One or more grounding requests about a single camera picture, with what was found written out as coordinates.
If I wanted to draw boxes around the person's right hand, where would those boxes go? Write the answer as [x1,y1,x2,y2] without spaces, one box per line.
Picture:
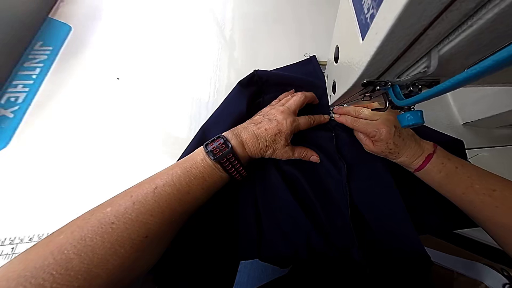
[333,102,436,173]

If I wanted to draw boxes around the person's left hand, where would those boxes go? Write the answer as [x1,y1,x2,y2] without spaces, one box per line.
[223,89,330,164]

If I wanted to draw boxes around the navy blue fabric garment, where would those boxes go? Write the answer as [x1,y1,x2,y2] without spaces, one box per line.
[148,55,481,288]

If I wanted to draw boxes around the person's right forearm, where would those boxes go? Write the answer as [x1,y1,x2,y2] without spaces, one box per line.
[414,143,512,257]

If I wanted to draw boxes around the person's left forearm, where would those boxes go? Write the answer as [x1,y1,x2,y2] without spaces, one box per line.
[0,134,248,288]

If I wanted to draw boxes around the white sewing machine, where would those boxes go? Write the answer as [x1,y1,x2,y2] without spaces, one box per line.
[325,0,512,162]

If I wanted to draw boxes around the blue curved metal lever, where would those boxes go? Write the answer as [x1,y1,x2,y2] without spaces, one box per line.
[387,43,512,129]

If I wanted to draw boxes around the person's legs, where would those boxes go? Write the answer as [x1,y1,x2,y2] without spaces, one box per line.
[233,259,290,288]

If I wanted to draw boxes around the white measuring tape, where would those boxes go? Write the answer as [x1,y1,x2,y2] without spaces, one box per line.
[0,233,50,268]

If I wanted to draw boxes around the white curved strap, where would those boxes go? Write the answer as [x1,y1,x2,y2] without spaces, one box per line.
[425,246,512,288]

